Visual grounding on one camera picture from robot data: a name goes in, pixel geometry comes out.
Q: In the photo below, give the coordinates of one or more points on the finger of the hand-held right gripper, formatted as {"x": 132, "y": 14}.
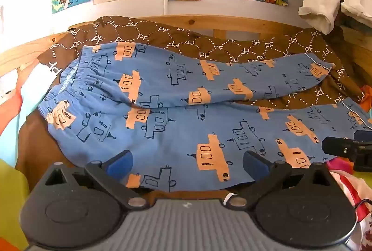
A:
{"x": 337, "y": 146}
{"x": 363, "y": 134}

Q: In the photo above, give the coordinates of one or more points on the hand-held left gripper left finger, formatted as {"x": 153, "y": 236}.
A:
{"x": 120, "y": 165}

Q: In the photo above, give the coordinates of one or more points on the blue printed pants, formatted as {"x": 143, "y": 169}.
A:
{"x": 174, "y": 134}

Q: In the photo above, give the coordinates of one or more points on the brown patterned blanket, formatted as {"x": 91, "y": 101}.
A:
{"x": 203, "y": 44}

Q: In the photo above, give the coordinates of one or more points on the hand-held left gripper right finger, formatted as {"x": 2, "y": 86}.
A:
{"x": 255, "y": 165}

